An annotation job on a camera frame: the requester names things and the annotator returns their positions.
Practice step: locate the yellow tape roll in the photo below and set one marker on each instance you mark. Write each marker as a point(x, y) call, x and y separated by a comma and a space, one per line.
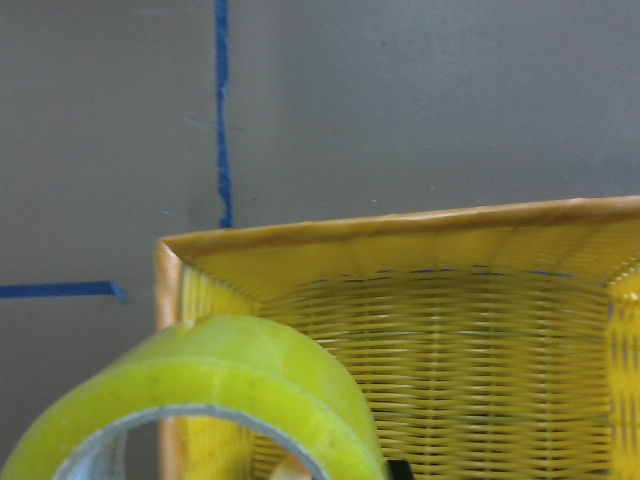
point(253, 372)

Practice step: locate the yellow woven basket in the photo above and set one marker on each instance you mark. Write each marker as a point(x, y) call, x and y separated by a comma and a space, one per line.
point(495, 342)

